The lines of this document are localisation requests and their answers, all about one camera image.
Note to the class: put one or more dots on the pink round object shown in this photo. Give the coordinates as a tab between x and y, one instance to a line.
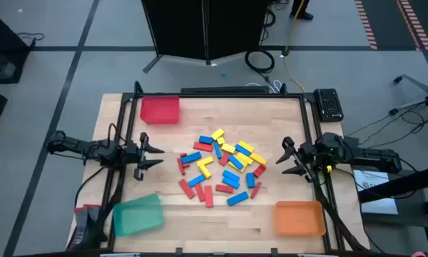
419	255

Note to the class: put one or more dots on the yellow tape tag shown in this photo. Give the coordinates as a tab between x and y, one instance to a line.
329	168

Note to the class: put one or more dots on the grey desk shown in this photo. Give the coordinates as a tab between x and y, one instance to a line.
410	228

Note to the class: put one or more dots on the small yellow wooden block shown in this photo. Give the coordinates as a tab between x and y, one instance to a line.
221	141

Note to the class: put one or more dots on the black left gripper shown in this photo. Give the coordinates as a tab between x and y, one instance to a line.
137	157

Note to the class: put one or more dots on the grey holder red top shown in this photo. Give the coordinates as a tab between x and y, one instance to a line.
82	228

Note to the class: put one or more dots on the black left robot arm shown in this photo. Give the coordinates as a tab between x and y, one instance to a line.
92	148

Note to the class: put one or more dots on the person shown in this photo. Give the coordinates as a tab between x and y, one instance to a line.
303	15

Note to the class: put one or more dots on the blue round floor sticker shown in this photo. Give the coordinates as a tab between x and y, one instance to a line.
223	75

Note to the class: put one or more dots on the white printed sheet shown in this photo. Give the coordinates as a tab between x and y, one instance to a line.
374	200

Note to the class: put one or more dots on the red arch wooden block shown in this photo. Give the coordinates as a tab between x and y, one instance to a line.
259	171
184	155

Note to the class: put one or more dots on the black folding partition screen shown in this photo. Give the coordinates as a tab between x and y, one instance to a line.
185	28

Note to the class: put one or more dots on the orange plastic bin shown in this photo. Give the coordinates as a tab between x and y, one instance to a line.
299	217

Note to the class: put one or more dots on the black side table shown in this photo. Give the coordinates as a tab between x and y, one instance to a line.
3	43

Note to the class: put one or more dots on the green plastic bin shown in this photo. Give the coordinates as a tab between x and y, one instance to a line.
138	216

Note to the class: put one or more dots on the black bar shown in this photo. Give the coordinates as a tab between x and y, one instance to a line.
399	186

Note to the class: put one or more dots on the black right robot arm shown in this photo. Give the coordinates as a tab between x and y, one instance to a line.
374	158

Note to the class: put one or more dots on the yellow rounded wooden block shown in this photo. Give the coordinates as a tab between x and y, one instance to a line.
205	172

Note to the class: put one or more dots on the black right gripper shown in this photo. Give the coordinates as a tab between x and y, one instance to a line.
312	158

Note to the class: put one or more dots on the black electronics box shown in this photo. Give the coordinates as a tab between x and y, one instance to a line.
328	105

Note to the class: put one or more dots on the blue office chair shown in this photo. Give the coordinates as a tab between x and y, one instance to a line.
413	83

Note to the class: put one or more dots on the red plastic bin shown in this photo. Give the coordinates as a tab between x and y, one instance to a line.
160	110

